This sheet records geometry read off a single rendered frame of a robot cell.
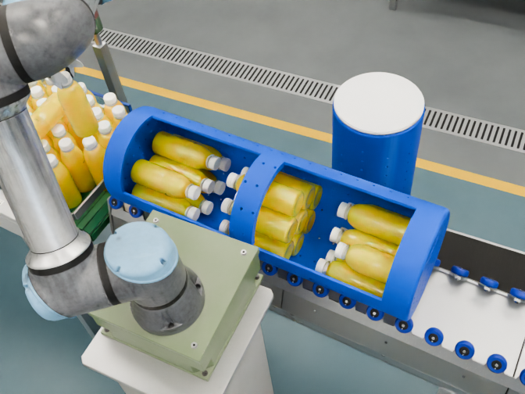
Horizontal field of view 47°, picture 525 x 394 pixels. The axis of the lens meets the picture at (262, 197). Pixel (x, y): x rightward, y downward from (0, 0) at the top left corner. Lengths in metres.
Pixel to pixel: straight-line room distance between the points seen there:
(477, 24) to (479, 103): 0.71
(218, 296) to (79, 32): 0.58
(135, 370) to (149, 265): 0.35
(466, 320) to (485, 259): 1.07
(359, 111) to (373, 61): 1.84
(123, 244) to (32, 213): 0.16
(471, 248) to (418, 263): 1.36
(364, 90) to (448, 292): 0.70
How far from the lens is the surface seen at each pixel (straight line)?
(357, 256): 1.44
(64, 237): 1.07
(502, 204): 3.06
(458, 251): 2.67
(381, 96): 1.93
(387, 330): 1.58
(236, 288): 1.24
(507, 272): 2.66
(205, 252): 1.30
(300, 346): 2.56
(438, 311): 1.62
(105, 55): 2.20
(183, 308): 1.18
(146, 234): 1.08
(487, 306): 1.65
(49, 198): 1.04
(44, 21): 0.95
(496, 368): 1.54
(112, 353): 1.37
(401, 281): 1.36
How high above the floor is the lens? 2.33
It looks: 51 degrees down
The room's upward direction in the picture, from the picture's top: 8 degrees counter-clockwise
